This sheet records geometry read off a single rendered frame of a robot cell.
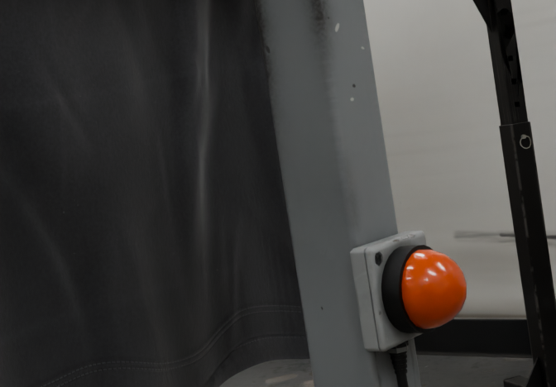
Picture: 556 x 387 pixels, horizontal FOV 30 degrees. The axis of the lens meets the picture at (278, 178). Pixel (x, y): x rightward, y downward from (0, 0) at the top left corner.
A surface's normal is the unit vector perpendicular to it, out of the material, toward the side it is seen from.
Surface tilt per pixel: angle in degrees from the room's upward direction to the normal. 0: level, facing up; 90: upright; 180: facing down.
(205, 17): 97
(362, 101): 90
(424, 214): 90
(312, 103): 90
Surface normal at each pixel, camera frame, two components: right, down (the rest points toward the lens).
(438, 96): -0.64, 0.14
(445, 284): 0.32, -0.17
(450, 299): 0.37, 0.16
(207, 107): 0.95, -0.03
